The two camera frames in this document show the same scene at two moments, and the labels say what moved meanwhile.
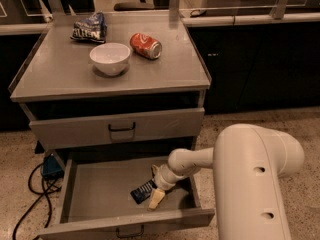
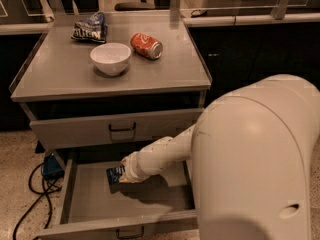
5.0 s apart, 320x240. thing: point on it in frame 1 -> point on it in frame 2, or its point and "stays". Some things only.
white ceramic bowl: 110,58 stays
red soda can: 146,46 stays
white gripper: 162,182 -> 132,168
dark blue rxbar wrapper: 143,192 -> 113,174
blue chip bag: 91,28 stays
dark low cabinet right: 260,66 stays
